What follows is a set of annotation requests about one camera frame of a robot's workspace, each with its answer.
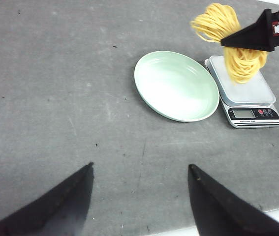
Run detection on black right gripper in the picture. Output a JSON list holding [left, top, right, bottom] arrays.
[[220, 9, 279, 52]]

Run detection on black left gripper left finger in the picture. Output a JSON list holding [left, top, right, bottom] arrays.
[[0, 162, 94, 236]]

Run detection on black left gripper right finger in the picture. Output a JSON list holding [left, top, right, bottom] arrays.
[[188, 164, 279, 236]]

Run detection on yellow vermicelli noodle bundle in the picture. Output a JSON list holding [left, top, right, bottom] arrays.
[[190, 3, 268, 84]]

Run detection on silver digital kitchen scale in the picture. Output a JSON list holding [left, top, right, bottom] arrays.
[[204, 56, 279, 129]]

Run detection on light green round plate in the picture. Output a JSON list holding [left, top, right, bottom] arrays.
[[134, 51, 219, 122]]

